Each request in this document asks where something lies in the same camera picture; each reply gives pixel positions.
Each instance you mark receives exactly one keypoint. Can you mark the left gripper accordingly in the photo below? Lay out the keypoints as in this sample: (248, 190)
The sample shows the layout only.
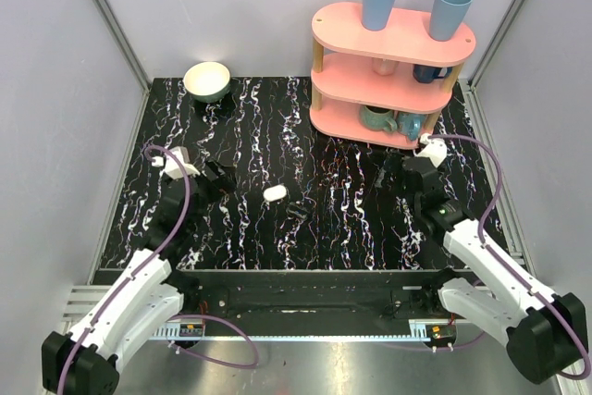
(199, 180)

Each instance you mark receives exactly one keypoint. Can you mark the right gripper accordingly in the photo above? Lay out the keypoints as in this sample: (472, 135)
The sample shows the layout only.
(392, 164)

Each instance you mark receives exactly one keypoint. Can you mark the white earbud charging case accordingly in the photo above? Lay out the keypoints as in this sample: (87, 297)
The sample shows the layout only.
(275, 193)

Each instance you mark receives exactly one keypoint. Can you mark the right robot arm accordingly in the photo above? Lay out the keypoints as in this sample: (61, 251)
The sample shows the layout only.
(542, 331)

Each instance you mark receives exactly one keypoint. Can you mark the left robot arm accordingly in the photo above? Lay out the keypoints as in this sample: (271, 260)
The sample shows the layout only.
(91, 356)

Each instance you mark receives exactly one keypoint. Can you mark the light blue butterfly mug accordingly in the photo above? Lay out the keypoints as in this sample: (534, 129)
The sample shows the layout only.
(410, 124)

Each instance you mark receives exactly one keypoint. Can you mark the teal glazed mug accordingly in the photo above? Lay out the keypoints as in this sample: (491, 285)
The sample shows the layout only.
(378, 119)

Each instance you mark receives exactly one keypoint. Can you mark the black marble mat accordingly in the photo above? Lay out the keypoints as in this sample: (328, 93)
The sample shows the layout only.
(332, 218)

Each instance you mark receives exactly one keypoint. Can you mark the pink three-tier shelf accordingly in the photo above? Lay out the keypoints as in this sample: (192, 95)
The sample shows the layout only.
(343, 80)

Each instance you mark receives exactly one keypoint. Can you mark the green white bowl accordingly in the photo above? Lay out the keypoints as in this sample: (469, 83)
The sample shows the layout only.
(207, 82)

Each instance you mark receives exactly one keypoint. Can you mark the dark blue mug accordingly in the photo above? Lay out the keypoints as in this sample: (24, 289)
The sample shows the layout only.
(427, 74)

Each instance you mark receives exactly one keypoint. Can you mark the pink mug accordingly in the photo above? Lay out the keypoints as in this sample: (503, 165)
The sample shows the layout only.
(384, 67)

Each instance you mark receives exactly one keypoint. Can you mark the right blue tumbler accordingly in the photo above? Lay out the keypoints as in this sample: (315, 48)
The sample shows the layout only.
(446, 17)

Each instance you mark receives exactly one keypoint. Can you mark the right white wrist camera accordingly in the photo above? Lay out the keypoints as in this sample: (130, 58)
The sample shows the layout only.
(433, 148)

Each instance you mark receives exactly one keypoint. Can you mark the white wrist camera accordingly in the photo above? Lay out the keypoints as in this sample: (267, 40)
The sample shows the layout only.
(433, 148)
(176, 163)

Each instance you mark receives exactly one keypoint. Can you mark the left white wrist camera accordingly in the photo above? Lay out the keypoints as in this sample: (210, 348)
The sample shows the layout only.
(176, 163)

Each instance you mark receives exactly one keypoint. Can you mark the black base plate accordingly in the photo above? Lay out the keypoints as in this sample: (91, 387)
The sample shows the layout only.
(239, 294)

